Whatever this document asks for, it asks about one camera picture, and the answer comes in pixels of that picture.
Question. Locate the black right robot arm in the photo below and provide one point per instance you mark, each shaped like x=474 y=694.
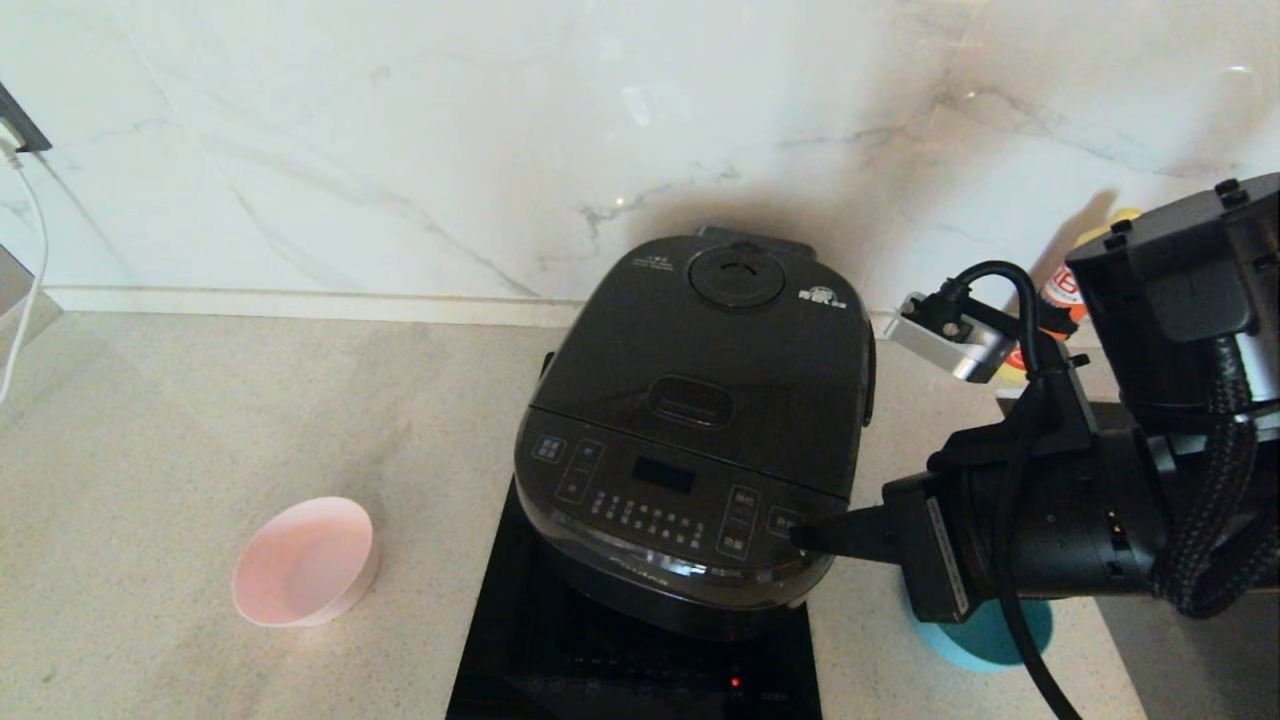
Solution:
x=1170 y=280

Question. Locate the blue bowl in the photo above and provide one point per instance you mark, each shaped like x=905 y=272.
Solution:
x=975 y=640

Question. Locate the pink bowl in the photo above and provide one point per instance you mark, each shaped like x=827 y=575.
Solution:
x=300 y=565

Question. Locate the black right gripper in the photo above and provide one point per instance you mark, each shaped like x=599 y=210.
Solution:
x=950 y=540

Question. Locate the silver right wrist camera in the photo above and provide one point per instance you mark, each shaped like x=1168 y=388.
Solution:
x=950 y=335

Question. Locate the yellow orange detergent bottle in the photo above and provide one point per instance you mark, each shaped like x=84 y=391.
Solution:
x=1062 y=285

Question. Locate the black glass cooktop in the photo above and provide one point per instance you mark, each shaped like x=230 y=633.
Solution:
x=500 y=650

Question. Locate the dark wall socket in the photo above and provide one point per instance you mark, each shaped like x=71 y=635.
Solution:
x=20 y=125

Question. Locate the dark steel sink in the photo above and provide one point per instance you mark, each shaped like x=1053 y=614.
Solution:
x=1200 y=670

